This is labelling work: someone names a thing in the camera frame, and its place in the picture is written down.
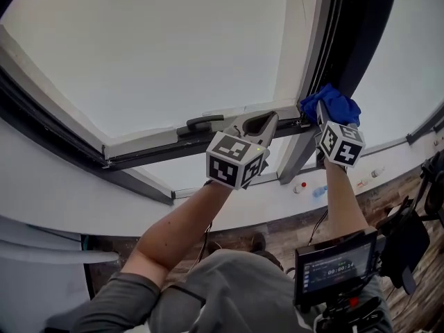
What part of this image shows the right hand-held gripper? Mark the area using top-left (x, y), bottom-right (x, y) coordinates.
top-left (314, 101), bottom-right (367, 169)

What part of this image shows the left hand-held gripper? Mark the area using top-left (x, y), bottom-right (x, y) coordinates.
top-left (205, 111), bottom-right (280, 191)

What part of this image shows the blue cleaning cloth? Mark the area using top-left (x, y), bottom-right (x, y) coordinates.
top-left (300, 83), bottom-right (361, 127)

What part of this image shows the person's left forearm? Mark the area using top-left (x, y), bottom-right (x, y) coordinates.
top-left (121, 180), bottom-right (232, 287)

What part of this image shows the person's right forearm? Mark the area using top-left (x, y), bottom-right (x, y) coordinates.
top-left (324, 160), bottom-right (370, 242)

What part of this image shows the person's dark shoe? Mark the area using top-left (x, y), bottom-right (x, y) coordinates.
top-left (250, 232), bottom-right (268, 253)

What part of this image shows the black office chair with headrest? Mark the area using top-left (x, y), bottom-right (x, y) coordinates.
top-left (376, 151), bottom-right (444, 295)

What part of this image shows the black chest monitor screen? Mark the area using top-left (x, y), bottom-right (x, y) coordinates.
top-left (293, 229), bottom-right (379, 307)

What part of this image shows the person's grey shirt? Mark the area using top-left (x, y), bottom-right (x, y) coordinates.
top-left (71, 248), bottom-right (395, 333)

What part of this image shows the white vertical pipe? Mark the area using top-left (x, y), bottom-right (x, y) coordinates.
top-left (0, 239), bottom-right (121, 265)

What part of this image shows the black window handle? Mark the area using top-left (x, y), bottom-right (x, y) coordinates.
top-left (176, 114), bottom-right (225, 137)

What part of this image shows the black monitor mount rig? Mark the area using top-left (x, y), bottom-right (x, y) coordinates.
top-left (314, 288), bottom-right (384, 333)

